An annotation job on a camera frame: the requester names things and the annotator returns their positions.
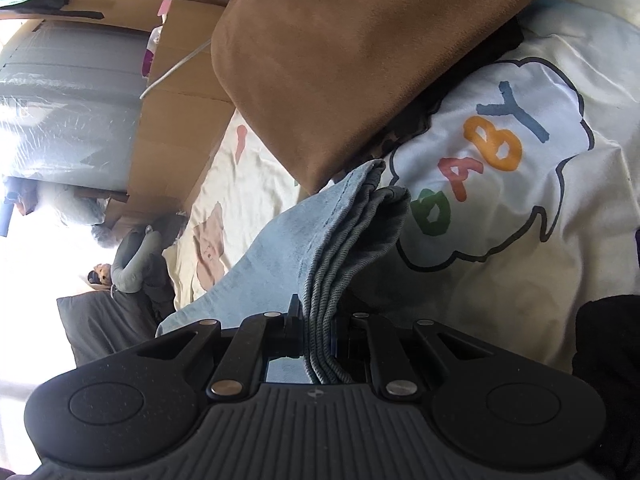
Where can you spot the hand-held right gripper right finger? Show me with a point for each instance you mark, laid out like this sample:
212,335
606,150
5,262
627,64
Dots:
357,330

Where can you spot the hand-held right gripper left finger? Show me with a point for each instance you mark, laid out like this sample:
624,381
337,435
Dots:
295,330

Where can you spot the light blue denim pants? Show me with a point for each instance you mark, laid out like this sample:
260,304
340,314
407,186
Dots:
300,240

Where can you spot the grey neck pillow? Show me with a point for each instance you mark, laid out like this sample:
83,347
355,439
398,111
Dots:
132,260

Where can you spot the printed cream bed sheet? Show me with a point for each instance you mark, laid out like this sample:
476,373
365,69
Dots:
525,260

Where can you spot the dark grey garment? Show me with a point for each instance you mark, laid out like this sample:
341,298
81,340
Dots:
105,325

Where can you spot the small brown teddy bear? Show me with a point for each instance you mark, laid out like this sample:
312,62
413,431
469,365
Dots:
101,274

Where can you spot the brown cardboard sheet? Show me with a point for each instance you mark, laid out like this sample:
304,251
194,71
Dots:
180,125

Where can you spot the dark leopard print cloth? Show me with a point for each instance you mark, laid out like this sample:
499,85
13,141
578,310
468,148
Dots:
450,90

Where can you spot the brown folded cloth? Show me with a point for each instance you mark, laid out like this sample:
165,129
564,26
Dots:
350,60

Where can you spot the pink packet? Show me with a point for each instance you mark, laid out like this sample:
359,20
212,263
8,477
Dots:
150,52

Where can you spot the cardboard box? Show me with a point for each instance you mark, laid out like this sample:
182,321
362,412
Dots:
125,7

